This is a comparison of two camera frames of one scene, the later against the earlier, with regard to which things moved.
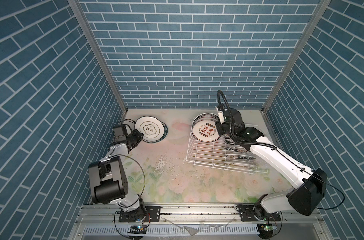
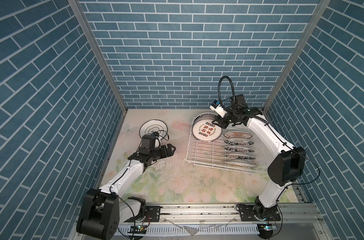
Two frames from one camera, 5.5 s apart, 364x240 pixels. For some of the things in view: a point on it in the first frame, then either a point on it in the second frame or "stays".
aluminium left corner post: [82, 17] stays
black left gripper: [138, 135] to [170, 152]
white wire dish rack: [207, 148] stays
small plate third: [237, 149] stays
